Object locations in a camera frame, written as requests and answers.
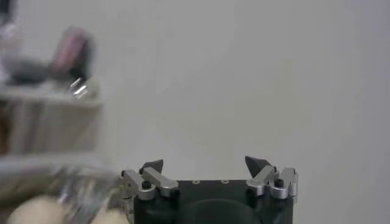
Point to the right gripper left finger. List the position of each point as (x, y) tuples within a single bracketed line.
[(146, 190)]

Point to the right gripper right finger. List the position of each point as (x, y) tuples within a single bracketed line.
[(280, 188)]

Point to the white steamed baozi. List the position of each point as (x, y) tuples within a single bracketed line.
[(109, 218), (36, 211)]

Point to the stainless steel steamer pot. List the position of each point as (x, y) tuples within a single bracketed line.
[(85, 188)]

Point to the white side table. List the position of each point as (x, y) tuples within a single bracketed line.
[(45, 128)]

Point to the shiny chrome domed device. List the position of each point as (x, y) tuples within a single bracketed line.
[(80, 89)]

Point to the open laptop with pink screen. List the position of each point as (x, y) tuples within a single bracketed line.
[(71, 51)]

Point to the black computer mouse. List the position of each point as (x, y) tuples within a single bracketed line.
[(26, 71)]

